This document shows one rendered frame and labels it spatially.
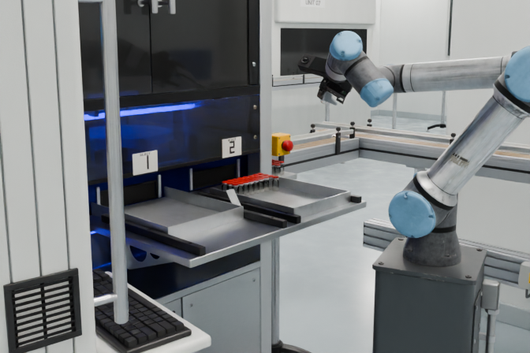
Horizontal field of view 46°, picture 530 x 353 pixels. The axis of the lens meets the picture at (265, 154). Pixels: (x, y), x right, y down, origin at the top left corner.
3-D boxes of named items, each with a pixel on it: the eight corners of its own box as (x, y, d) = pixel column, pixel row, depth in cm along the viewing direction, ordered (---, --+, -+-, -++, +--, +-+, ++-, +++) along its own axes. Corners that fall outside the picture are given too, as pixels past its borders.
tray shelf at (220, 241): (76, 224, 173) (76, 218, 173) (252, 182, 223) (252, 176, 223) (190, 268, 141) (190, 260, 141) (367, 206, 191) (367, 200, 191)
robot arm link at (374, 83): (404, 87, 159) (378, 54, 161) (389, 90, 150) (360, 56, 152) (382, 107, 163) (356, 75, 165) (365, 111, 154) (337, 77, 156)
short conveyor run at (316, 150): (252, 186, 226) (252, 143, 223) (223, 179, 236) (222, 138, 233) (362, 158, 275) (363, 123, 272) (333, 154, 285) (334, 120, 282)
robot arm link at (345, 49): (346, 65, 151) (325, 39, 153) (340, 83, 162) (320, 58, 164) (371, 47, 153) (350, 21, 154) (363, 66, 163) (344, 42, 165)
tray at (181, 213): (91, 214, 176) (91, 202, 176) (165, 197, 195) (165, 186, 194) (168, 241, 153) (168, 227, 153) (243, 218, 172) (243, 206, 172)
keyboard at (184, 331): (43, 289, 143) (42, 279, 143) (101, 275, 152) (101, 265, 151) (125, 358, 113) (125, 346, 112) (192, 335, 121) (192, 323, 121)
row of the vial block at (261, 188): (230, 198, 193) (229, 183, 192) (270, 187, 206) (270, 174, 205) (235, 199, 191) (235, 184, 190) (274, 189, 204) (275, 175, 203)
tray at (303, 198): (209, 198, 193) (209, 187, 193) (267, 184, 212) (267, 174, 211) (293, 221, 170) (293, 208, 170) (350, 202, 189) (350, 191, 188)
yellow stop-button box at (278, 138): (262, 154, 223) (262, 134, 222) (275, 151, 228) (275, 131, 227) (278, 157, 218) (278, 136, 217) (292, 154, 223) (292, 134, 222)
